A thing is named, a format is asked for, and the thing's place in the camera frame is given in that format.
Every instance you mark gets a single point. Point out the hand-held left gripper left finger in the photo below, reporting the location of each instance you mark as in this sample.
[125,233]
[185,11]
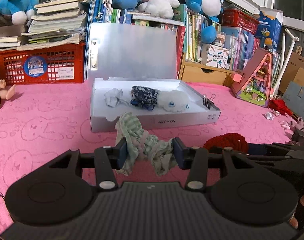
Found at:
[122,152]

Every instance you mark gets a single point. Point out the blue carton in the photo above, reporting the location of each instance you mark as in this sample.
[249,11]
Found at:
[269,30]

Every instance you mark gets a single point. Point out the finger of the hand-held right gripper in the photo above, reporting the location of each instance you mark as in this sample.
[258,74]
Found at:
[279,163]
[259,150]

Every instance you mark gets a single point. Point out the white cloth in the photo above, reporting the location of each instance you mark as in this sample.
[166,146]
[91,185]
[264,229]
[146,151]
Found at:
[114,97]

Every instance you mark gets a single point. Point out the stack of books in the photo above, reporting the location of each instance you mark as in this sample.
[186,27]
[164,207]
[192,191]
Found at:
[54,22]

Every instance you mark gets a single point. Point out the navy floral pouch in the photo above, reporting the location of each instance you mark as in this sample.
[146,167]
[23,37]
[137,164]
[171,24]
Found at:
[144,96]

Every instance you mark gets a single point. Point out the red crochet piece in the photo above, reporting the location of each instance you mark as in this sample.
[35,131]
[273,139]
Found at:
[226,140]

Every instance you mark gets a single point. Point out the blue plush with white paws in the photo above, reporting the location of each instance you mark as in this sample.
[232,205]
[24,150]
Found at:
[14,2]

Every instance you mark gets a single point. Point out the red yarn bundle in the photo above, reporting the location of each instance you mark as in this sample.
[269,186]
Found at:
[280,106]

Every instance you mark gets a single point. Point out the white fluffy plush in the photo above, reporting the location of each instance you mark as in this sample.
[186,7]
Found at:
[173,101]

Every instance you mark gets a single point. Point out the red plastic crate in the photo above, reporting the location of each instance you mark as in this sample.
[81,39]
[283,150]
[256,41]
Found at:
[42,65]

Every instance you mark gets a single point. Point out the wooden drawer box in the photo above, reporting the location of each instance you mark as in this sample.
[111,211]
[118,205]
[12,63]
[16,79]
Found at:
[204,73]

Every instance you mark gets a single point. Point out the black binder clip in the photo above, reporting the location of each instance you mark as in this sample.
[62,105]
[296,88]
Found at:
[208,102]

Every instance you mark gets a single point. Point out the triangular diorama house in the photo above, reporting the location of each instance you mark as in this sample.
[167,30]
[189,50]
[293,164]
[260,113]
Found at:
[256,80]

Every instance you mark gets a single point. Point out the row of upright books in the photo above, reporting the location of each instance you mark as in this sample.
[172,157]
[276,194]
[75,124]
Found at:
[241,45]

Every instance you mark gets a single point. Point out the pink bunny print blanket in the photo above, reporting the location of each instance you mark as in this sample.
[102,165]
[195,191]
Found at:
[42,130]

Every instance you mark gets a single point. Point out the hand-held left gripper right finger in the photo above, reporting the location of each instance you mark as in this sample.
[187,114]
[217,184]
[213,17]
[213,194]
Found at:
[179,155]

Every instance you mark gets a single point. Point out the white pencil print box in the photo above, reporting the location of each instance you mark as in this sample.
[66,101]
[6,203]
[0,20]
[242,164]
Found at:
[216,55]

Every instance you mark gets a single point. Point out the white paper origami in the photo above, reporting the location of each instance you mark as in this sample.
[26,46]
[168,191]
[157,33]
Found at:
[269,115]

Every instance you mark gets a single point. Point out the green checked cloth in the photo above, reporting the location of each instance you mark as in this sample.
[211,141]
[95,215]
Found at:
[134,135]

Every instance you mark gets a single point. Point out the white plastic pipes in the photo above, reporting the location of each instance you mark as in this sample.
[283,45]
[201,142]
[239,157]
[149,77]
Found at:
[288,55]

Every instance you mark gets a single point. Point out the grey file box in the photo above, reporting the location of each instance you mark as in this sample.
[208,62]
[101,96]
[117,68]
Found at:
[132,50]

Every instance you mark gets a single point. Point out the large blue white plush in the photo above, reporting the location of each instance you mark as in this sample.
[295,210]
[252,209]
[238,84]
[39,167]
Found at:
[204,0]

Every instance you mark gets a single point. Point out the cardboard sheets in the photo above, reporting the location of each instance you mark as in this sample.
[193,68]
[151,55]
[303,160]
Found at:
[297,90]

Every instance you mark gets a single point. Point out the pink knitted toy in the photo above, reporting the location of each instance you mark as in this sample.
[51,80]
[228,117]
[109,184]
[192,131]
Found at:
[295,124]

